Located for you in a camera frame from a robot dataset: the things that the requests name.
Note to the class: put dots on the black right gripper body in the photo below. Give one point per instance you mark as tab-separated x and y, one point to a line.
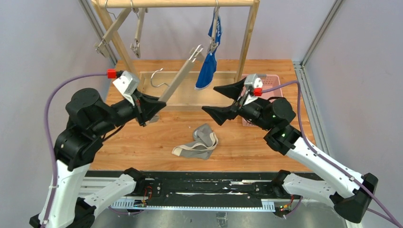
237	102

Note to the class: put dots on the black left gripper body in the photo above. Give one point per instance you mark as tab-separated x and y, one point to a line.
140	109

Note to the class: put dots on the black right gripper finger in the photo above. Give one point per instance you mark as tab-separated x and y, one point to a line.
220	114
231	91

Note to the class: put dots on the grey underwear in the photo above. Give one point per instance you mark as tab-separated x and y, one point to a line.
204	142

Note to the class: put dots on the blue underwear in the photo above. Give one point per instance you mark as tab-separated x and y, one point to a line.
209	66

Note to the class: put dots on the wooden hanger with blue underwear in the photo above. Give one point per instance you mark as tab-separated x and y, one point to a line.
214	29

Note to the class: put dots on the wooden hanger with grey underwear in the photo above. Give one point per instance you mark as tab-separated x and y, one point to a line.
177	80

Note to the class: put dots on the wooden clip hanger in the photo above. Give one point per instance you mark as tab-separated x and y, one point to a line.
140	13

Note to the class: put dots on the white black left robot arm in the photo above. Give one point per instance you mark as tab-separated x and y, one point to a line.
90	119

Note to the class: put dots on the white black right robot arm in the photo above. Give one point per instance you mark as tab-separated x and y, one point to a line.
347	191

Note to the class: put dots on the empty wooden hanger far left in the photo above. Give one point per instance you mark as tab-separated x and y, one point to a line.
112	25

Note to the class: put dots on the wooden clothes rack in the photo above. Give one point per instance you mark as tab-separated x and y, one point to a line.
172	28

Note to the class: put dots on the pink plastic basket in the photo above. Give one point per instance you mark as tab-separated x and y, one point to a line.
269	81

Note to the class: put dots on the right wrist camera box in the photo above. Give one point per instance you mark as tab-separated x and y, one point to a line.
253	88

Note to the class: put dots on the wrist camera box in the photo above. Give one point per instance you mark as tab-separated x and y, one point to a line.
126	82
253	88

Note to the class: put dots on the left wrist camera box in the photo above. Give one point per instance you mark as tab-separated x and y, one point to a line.
126	82

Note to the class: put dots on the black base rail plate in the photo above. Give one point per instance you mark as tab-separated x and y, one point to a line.
203	191

